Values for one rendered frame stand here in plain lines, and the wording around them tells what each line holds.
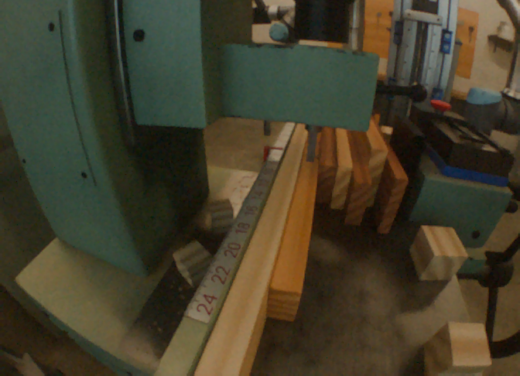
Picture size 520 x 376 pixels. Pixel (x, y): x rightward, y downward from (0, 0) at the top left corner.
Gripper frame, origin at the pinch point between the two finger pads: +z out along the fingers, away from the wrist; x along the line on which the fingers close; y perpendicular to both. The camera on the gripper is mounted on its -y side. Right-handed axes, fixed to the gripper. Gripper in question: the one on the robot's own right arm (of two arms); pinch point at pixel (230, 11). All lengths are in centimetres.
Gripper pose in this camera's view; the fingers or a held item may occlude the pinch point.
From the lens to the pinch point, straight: 127.1
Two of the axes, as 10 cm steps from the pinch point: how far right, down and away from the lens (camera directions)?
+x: 3.9, -5.9, 7.1
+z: -9.2, -2.2, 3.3
